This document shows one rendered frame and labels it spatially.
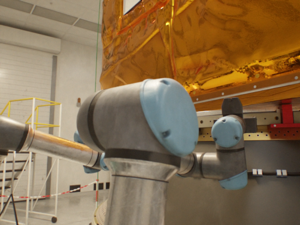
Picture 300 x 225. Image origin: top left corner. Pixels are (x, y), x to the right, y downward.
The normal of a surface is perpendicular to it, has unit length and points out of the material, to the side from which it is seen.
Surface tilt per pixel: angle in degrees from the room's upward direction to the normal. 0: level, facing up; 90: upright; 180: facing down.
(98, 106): 74
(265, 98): 90
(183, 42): 87
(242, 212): 62
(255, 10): 90
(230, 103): 100
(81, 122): 95
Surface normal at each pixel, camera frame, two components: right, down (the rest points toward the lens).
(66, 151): 0.54, 0.11
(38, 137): 0.64, -0.39
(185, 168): 0.46, 0.59
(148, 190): 0.32, -0.24
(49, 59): 0.58, -0.11
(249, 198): -0.37, -0.57
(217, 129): -0.42, 0.05
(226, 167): -0.61, 0.07
